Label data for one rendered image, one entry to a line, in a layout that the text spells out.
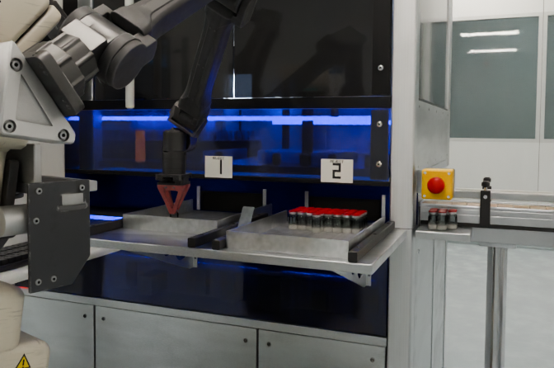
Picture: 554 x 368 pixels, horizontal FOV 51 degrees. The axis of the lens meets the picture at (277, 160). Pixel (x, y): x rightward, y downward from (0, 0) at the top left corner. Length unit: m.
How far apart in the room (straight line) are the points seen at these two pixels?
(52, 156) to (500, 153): 4.86
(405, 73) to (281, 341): 0.78
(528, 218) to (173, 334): 1.03
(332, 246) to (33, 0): 0.67
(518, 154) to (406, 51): 4.63
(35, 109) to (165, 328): 1.13
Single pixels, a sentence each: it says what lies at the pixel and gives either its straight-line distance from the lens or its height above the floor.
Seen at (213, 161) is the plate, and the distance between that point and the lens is 1.62.
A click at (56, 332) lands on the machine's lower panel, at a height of 0.47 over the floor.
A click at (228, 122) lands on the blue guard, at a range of 1.60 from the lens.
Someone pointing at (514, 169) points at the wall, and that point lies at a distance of 6.05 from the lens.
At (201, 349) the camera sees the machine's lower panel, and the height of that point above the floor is 0.49.
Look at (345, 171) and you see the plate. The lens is 1.49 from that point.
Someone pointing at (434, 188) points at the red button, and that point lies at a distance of 1.41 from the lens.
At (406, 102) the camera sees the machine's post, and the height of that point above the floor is 1.19.
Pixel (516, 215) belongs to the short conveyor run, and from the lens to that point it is 1.56.
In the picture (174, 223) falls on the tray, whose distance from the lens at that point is 1.40.
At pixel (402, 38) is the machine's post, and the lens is 1.47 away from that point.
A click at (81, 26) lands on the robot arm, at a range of 0.85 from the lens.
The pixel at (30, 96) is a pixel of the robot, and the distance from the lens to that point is 0.78.
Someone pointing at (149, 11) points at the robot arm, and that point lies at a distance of 0.92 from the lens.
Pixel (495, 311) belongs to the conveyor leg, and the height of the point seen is 0.66.
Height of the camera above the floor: 1.12
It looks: 3 degrees down
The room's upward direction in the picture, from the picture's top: straight up
